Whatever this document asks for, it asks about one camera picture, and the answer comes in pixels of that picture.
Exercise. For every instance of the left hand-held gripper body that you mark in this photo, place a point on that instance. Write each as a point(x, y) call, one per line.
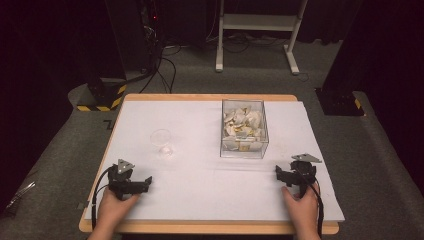
point(120, 185)

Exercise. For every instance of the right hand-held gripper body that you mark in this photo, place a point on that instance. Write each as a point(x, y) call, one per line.
point(303, 176)

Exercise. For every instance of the clear plastic box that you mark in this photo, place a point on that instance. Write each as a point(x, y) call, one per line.
point(245, 151)

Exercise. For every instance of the pile of white packets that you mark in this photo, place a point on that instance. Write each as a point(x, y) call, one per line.
point(242, 128)

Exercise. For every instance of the person's left hand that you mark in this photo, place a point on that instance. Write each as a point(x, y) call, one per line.
point(111, 211)

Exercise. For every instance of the person's right hand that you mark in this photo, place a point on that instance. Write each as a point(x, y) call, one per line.
point(303, 213)

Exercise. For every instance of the clear plastic cup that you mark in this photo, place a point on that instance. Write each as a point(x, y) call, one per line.
point(161, 140)

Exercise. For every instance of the white table sheet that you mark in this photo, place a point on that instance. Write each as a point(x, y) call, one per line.
point(200, 186)

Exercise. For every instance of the black square base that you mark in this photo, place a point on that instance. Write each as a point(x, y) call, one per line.
point(338, 101)

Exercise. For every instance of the black yellow striped base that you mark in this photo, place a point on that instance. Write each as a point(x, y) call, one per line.
point(106, 100)

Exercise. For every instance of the wooden table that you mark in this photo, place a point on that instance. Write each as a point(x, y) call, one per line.
point(200, 97)

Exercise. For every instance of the metal rods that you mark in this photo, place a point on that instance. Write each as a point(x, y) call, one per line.
point(20, 195)

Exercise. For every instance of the black equipment cabinet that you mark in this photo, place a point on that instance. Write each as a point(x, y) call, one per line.
point(133, 33)

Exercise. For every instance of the white metal stand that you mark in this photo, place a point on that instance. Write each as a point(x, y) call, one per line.
point(260, 22)

